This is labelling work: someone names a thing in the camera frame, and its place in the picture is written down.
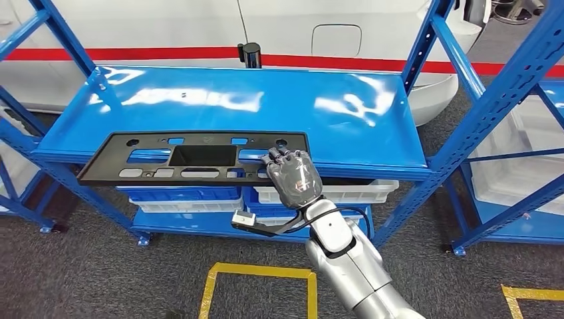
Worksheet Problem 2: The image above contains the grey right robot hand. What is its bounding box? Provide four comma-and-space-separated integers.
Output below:
261, 147, 325, 211

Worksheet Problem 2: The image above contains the black plastic panel part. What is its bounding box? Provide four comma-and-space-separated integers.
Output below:
76, 131, 311, 187

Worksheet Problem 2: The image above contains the black plastic trim piece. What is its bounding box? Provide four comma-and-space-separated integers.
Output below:
321, 177, 375, 186

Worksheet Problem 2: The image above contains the grey round stand base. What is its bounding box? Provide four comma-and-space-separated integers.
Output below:
492, 0, 546, 25

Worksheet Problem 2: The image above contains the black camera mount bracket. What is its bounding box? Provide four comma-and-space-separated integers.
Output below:
231, 220, 309, 239

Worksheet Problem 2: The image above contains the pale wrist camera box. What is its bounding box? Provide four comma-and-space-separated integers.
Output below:
232, 209, 258, 228

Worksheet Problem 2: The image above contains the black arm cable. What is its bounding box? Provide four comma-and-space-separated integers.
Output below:
304, 207, 372, 241

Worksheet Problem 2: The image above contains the black stanchion post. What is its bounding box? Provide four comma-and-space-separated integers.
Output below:
237, 42, 263, 70

